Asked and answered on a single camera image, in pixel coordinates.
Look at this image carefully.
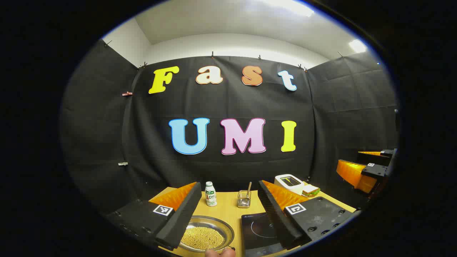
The square ceiling light panel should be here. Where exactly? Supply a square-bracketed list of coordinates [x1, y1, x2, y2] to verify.
[348, 39, 368, 53]

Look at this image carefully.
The steel pot with soybeans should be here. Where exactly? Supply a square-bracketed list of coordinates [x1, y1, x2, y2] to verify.
[179, 215, 236, 252]

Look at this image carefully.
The black induction cooktop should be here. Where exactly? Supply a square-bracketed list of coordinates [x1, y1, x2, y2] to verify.
[241, 212, 286, 257]

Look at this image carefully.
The sandwich with lettuce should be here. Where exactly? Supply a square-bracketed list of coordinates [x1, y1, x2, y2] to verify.
[302, 184, 321, 197]

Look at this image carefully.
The white drink bottle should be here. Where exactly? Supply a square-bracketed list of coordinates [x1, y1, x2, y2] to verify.
[205, 181, 217, 207]

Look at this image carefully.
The white toaster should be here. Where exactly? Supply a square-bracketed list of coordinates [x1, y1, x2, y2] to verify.
[274, 174, 305, 195]

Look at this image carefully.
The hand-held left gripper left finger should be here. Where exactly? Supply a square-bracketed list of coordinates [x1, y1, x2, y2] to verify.
[105, 181, 202, 251]

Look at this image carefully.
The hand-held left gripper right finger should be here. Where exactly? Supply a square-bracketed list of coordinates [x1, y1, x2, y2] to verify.
[258, 180, 357, 250]

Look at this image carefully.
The small clear utensil holder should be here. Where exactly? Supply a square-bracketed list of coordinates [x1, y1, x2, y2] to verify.
[237, 190, 251, 208]

